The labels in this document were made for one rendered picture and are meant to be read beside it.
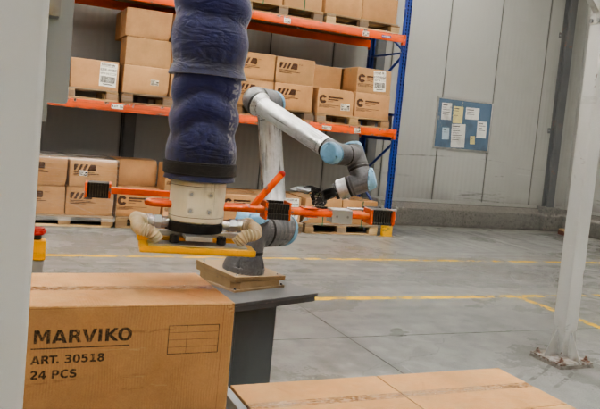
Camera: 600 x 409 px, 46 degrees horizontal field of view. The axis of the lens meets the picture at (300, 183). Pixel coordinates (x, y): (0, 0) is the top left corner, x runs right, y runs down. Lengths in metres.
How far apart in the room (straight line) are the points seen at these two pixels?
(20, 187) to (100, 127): 9.66
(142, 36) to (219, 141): 7.41
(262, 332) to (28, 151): 2.32
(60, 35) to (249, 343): 2.22
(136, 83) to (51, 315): 7.58
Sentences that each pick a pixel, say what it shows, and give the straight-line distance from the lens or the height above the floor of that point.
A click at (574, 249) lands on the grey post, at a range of 5.37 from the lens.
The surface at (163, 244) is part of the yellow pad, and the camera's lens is 2.10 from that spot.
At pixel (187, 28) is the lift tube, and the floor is 1.73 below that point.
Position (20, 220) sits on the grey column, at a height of 1.31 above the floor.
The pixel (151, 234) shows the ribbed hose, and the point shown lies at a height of 1.13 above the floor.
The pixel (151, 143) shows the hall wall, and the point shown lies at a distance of 10.82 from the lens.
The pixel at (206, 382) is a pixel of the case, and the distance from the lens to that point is 2.15.
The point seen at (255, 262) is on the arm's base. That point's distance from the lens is 3.15.
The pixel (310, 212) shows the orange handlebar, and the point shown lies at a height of 1.21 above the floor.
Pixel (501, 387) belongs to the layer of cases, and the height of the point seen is 0.54.
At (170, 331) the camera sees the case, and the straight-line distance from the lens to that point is 2.07.
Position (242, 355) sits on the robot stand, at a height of 0.47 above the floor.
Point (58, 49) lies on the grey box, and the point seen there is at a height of 1.55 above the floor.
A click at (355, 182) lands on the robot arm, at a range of 3.00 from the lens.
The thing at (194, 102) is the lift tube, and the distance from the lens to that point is 2.11.
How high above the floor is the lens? 1.46
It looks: 4 degrees down
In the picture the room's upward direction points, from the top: 5 degrees clockwise
